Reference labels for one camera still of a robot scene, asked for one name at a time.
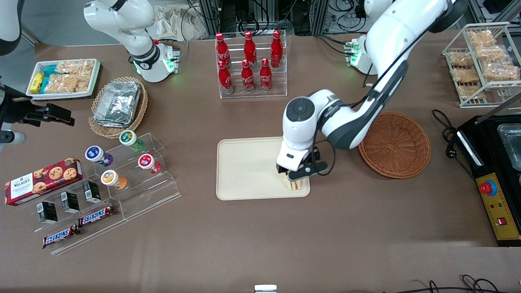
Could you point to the red cola bottle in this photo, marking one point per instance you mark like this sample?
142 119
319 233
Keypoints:
222 49
247 78
265 76
276 48
225 78
249 48

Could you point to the black left camera mount bracket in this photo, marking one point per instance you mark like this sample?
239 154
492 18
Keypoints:
320 162

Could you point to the red capped small jar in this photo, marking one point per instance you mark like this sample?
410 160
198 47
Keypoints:
147 162

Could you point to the aluminium profile frame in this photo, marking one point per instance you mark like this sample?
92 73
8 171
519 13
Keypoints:
260 14

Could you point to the teal snack pack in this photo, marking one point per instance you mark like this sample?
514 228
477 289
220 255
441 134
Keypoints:
50 70
44 84

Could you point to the red Walkers cookie box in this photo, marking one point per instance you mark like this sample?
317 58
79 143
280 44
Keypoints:
40 181

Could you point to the clear acrylic stepped jar stand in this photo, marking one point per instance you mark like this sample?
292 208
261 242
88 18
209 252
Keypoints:
158 191

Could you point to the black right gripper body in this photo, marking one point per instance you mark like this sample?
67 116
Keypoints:
19 110

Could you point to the stack of foil trays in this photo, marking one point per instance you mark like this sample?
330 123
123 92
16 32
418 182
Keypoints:
118 103

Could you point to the clear rice cracker bag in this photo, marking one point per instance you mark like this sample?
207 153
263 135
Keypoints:
75 67
84 84
61 84

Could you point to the black appliance housing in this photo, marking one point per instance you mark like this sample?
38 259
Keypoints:
488 138

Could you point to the shiny metal container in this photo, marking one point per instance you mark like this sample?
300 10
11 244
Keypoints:
512 142

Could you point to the grey metal rod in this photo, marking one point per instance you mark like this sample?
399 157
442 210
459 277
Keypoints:
500 107

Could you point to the Snickers chocolate bar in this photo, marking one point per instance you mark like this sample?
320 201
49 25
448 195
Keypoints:
61 236
97 215

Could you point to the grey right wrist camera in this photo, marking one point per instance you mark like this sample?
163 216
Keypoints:
11 137

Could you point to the yellow control panel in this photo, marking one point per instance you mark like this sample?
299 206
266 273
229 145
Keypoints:
502 211

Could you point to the clear acrylic stepped box stand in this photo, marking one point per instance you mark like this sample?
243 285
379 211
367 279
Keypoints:
101 236

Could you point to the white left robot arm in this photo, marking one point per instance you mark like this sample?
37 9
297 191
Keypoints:
354 118

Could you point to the yellow snack pack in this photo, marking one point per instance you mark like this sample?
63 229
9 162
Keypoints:
36 82

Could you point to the purple capped small jar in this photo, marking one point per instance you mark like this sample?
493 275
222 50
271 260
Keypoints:
97 155

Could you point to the clear acrylic bottle rack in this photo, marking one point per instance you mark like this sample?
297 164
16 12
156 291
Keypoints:
252 95

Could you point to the oval tan wicker basket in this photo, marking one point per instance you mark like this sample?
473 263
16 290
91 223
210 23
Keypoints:
140 114

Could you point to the small black box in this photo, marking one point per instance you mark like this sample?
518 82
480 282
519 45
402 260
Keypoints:
92 191
47 212
70 202

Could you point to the white rectangular snack tray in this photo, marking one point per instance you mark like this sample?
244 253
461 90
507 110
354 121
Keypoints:
94 77

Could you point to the clear bagged cracker pack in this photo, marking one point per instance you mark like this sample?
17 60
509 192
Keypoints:
465 75
471 92
481 38
461 59
491 53
500 72

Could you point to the triangular sandwich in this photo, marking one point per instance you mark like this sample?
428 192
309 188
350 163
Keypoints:
296 185

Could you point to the crumpled clear plastic bags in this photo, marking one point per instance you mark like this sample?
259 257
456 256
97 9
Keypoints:
175 22

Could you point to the green capped small jar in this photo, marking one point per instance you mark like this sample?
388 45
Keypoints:
130 139

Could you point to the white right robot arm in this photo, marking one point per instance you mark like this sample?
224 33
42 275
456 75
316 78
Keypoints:
142 53

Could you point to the orange capped small jar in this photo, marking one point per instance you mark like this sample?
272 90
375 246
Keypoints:
112 179

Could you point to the round brown wicker basket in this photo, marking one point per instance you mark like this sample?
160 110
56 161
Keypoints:
395 144

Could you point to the red emergency stop button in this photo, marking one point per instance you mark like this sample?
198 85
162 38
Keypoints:
487 187

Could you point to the beige plastic tray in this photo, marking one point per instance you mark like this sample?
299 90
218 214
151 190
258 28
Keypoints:
248 169

